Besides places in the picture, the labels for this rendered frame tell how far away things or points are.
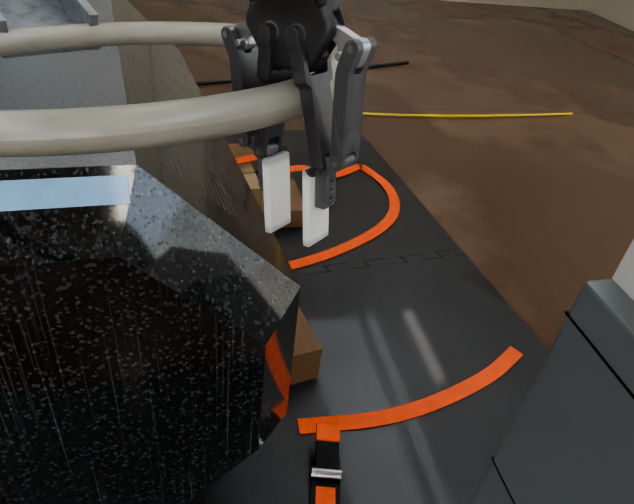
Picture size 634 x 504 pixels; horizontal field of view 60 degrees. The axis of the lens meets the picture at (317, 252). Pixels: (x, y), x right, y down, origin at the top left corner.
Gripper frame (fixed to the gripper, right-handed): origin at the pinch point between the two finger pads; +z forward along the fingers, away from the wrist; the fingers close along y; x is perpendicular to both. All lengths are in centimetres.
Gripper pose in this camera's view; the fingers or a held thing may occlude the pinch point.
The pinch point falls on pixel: (296, 200)
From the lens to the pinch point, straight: 48.3
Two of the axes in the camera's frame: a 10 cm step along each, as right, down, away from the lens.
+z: -0.1, 8.7, 4.9
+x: -6.0, 3.9, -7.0
